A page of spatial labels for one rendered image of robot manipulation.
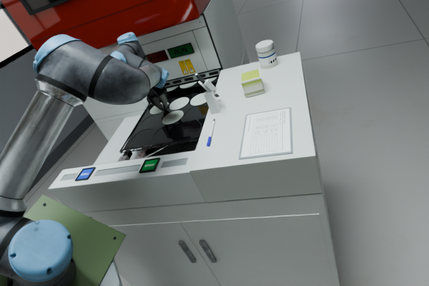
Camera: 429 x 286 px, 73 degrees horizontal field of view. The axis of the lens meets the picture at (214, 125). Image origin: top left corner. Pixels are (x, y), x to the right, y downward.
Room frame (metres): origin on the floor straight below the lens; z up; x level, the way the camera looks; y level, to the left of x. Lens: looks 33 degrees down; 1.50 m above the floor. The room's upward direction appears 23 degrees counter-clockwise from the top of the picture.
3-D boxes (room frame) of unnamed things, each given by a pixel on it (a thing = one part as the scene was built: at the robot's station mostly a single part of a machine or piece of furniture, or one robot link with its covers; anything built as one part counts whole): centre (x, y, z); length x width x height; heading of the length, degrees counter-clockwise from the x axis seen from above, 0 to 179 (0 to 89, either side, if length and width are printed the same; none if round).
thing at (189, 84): (1.31, 0.09, 0.89); 0.44 x 0.02 x 0.10; 67
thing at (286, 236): (0.98, 0.12, 0.41); 0.96 x 0.64 x 0.82; 67
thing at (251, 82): (0.93, -0.19, 1.00); 0.07 x 0.07 x 0.07; 74
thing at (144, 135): (1.11, 0.15, 0.90); 0.34 x 0.34 x 0.01; 67
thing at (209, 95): (0.91, -0.03, 1.03); 0.06 x 0.04 x 0.13; 157
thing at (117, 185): (0.80, 0.36, 0.89); 0.55 x 0.09 x 0.14; 67
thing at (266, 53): (1.08, -0.31, 1.01); 0.07 x 0.07 x 0.10
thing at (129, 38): (1.20, 0.19, 1.21); 0.09 x 0.08 x 0.11; 157
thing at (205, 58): (1.39, 0.25, 1.02); 0.81 x 0.03 x 0.40; 67
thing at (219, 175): (0.87, -0.16, 0.89); 0.62 x 0.35 x 0.14; 157
